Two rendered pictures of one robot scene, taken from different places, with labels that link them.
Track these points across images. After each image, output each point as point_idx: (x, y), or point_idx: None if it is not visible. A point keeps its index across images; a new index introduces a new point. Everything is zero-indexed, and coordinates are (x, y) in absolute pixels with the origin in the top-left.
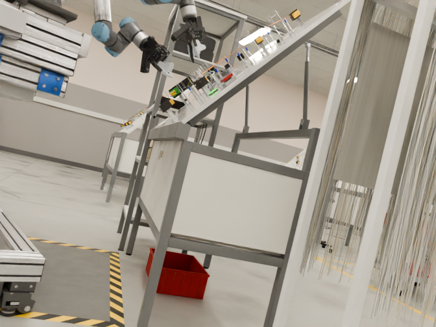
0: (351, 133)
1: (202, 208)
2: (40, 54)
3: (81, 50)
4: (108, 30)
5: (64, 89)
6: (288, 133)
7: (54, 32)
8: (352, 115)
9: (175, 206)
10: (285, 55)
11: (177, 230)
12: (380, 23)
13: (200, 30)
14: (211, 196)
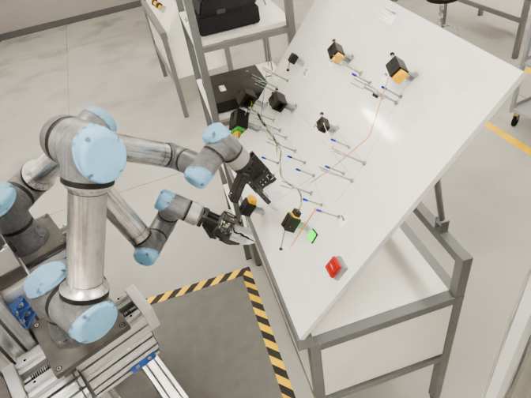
0: (525, 377)
1: (348, 371)
2: (118, 367)
3: (152, 326)
4: (154, 253)
5: (156, 348)
6: (419, 215)
7: (116, 344)
8: (526, 369)
9: (322, 384)
10: None
11: (331, 392)
12: None
13: (265, 176)
14: (355, 361)
